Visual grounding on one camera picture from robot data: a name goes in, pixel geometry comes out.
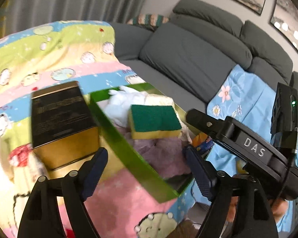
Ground colourful striped soft toy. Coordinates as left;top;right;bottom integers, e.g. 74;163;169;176
192;132;214;154

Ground purple fluffy cloth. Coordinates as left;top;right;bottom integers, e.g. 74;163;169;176
122;130;191;179

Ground green yellow scrub sponge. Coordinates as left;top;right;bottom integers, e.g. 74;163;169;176
128;105;182;140

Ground white plush toy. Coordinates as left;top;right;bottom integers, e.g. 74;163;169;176
103;85;190;142

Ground person's hand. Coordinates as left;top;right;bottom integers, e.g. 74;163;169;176
225;195;290;225

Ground blue floral cloth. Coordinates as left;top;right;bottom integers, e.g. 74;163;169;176
191;64;298;233

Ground black gold tea tin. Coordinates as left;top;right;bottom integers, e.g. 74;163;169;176
30;81;100;170

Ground green shallow box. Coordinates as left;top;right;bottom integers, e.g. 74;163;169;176
89;89;193;203

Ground grey sofa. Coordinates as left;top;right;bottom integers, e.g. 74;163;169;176
112;0;298;110

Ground colourful cartoon bedsheet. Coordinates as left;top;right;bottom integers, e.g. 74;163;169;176
0;20;194;237

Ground striped knitted cushion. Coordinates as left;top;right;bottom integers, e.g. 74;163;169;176
127;14;169;31

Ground grey curtain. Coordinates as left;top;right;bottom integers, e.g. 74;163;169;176
6;0;145;34

